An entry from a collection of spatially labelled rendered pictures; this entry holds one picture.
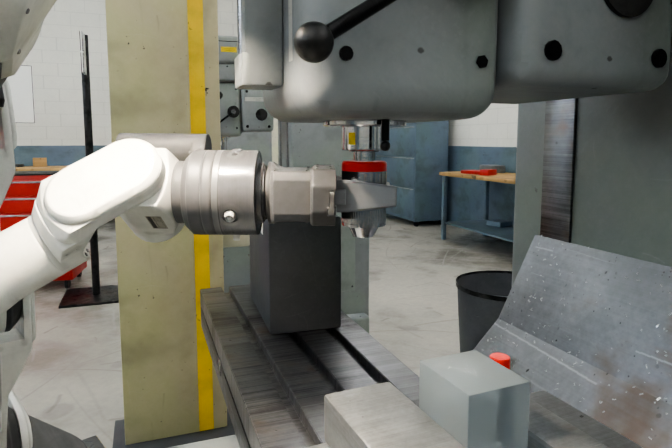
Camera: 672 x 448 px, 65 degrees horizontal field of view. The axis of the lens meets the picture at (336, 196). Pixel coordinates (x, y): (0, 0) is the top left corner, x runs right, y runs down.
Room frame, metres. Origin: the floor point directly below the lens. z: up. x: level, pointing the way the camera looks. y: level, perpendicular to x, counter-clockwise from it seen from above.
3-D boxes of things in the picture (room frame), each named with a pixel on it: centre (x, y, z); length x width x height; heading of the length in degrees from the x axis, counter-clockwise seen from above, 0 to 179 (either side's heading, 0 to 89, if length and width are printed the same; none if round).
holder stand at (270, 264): (0.93, 0.08, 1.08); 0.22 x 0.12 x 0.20; 17
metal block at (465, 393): (0.36, -0.10, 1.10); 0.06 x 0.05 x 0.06; 23
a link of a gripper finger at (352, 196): (0.52, -0.03, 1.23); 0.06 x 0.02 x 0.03; 91
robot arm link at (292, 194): (0.55, 0.06, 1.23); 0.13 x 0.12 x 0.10; 2
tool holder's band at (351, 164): (0.55, -0.03, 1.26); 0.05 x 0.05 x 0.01
